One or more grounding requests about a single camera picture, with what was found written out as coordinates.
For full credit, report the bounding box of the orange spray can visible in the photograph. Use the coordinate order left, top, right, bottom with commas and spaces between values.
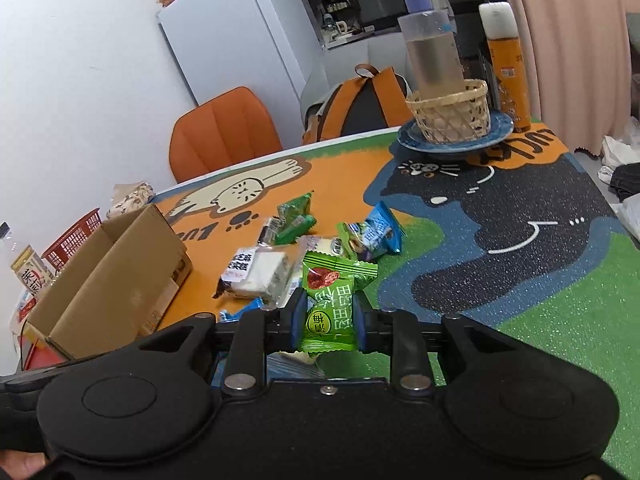
478, 1, 532, 132

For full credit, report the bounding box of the cat pattern table mat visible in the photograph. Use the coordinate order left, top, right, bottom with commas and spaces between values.
155, 124, 639, 478

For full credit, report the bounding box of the pink curtain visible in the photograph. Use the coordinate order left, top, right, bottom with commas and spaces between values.
508, 0, 639, 154

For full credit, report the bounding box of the floral tissue pack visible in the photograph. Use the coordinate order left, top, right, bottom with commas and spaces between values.
106, 181, 155, 219

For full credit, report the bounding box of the dark green snack packet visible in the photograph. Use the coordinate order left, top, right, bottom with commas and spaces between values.
274, 193, 317, 245

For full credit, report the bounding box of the blue green nut packet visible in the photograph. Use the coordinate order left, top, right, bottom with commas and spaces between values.
336, 200, 404, 262

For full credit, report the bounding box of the clear bottle purple cap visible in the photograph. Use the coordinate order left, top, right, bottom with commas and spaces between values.
398, 0, 465, 100

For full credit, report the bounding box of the grey armchair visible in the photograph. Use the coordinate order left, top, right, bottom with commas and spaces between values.
300, 32, 418, 127

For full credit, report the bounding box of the yellow tea bottle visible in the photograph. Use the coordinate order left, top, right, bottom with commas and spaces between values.
1, 222, 54, 301

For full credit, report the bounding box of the blue ceramic plate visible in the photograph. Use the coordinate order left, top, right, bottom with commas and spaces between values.
396, 110, 514, 156

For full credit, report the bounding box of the black white cake packet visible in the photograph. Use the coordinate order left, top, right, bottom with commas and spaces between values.
213, 246, 293, 304

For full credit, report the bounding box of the blue snack packet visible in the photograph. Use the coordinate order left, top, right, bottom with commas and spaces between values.
217, 298, 264, 323

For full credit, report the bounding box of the left hand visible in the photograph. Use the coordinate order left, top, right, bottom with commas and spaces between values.
0, 450, 48, 480

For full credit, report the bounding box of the red plastic basket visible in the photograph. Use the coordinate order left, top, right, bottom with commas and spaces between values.
42, 208, 102, 272

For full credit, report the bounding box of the woven bamboo basket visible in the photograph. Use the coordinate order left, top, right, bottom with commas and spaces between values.
406, 79, 489, 140

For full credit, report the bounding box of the white refrigerator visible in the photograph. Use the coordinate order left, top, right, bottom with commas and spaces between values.
156, 0, 331, 111

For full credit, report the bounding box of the orange chair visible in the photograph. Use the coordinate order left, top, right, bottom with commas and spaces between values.
168, 87, 282, 182

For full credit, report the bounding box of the green jujube snack packet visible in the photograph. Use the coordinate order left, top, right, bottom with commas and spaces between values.
298, 252, 378, 354

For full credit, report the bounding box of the cardboard box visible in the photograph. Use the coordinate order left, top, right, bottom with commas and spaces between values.
26, 205, 192, 360

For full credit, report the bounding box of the orange black backpack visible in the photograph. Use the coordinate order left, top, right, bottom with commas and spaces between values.
302, 64, 412, 145

